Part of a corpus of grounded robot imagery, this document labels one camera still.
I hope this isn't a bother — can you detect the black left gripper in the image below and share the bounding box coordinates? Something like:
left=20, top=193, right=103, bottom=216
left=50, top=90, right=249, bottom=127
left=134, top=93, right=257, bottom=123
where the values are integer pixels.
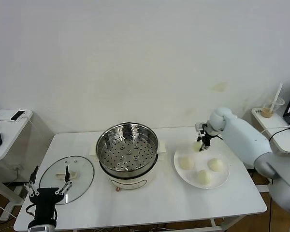
left=23, top=165, right=73, bottom=221

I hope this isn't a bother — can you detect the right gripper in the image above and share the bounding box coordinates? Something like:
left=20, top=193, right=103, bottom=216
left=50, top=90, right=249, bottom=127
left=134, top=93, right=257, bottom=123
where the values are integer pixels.
left=195, top=122, right=219, bottom=152

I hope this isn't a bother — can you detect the glass lid with cream handle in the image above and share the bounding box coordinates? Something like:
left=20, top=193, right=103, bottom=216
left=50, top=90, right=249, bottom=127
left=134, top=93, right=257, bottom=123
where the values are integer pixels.
left=38, top=156, right=95, bottom=205

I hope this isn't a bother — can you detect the stainless steel steamer basket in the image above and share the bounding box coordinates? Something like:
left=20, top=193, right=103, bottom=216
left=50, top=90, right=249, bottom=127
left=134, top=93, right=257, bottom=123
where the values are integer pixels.
left=96, top=122, right=158, bottom=175

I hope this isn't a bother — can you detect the white round plate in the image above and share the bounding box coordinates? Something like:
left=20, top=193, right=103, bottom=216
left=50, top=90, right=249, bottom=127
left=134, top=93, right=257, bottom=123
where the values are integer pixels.
left=173, top=142, right=231, bottom=189

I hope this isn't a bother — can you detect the white side table with phone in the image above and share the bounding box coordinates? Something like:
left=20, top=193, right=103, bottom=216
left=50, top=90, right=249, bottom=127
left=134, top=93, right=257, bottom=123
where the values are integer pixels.
left=0, top=109, right=34, bottom=208

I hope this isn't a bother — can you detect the clear plastic drink cup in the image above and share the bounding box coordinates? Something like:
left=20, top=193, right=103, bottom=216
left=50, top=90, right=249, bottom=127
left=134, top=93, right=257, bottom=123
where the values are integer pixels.
left=261, top=98, right=285, bottom=119

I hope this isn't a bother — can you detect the black smartphone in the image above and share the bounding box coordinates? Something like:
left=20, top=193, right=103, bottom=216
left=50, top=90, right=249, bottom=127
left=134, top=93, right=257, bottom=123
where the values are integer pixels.
left=10, top=110, right=27, bottom=122

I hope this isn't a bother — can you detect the white electric cooker pot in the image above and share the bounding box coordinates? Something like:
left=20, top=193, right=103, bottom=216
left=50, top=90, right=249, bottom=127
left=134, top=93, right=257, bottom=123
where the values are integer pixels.
left=89, top=139, right=166, bottom=193

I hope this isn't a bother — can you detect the white side table with laptop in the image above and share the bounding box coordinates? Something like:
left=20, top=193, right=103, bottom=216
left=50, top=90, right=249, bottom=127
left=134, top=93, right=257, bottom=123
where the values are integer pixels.
left=250, top=107, right=290, bottom=194

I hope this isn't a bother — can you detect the flat white box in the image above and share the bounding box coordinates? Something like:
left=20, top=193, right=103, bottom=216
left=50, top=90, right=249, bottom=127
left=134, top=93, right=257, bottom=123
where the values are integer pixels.
left=0, top=109, right=32, bottom=122

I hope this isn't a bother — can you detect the white drinking straw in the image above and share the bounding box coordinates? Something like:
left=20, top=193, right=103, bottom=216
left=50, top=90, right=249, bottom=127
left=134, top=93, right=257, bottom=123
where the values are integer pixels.
left=269, top=83, right=283, bottom=114

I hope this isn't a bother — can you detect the white charging cable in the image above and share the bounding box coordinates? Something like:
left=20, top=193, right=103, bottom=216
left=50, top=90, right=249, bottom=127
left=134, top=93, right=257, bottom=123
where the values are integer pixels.
left=24, top=115, right=34, bottom=129

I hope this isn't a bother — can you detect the white laptop cable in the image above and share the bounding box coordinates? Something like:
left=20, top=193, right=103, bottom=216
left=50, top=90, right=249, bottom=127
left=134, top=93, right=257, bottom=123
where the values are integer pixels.
left=261, top=125, right=290, bottom=133

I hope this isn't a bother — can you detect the black power cable with adapter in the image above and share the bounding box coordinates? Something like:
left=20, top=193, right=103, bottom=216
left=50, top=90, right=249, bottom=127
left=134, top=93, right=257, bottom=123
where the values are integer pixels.
left=267, top=127, right=290, bottom=232

